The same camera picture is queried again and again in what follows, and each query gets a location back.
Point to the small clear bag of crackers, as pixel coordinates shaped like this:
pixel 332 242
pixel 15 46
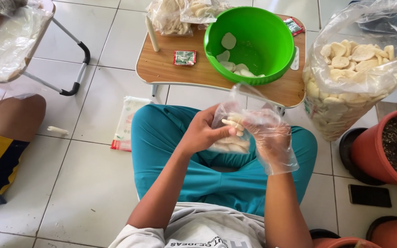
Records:
pixel 234 119

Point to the person's white shirt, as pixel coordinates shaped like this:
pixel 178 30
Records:
pixel 198 230

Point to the white candle stub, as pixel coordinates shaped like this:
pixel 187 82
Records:
pixel 57 130

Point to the pack of plastic bags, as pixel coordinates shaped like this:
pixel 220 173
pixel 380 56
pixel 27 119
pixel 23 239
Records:
pixel 126 120

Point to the black pot saucer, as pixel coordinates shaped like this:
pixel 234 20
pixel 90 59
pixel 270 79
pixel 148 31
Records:
pixel 348 151

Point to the person's teal trousers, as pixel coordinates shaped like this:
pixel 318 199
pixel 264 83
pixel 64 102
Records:
pixel 171 151

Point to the black smartphone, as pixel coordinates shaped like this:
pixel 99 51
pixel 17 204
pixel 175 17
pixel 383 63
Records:
pixel 369 195

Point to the white candle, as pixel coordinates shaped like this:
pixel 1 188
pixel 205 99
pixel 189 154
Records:
pixel 152 34

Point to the person's right fingers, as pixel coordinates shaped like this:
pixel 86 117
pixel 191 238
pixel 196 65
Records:
pixel 253 127

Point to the folding table with black feet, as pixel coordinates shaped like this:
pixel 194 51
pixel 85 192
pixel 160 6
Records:
pixel 47 44

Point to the small wooden folding table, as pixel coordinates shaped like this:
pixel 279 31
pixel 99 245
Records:
pixel 171 65

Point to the person's right hand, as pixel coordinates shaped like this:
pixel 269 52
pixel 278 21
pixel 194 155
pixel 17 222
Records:
pixel 271 139

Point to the red green seasoning sachet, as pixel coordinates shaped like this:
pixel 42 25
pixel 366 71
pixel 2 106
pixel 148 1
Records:
pixel 293 26
pixel 184 57

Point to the large clear sack of crackers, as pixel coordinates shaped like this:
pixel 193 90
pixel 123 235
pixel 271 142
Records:
pixel 353 72

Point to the packed clear cracker bag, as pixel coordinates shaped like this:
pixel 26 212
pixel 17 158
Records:
pixel 202 10
pixel 169 19

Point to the green plastic bowl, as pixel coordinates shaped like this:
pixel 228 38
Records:
pixel 250 44

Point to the empty clear plastic bag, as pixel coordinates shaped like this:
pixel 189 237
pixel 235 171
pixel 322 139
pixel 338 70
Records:
pixel 9 44

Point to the terracotta plant pot with soil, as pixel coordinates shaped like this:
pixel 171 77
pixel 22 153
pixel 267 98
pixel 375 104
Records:
pixel 391 151

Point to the raw white crackers in bowl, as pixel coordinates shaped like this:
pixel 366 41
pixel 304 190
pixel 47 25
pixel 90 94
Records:
pixel 234 60

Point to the person's left hand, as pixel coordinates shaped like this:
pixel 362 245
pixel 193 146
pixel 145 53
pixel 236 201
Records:
pixel 200 132

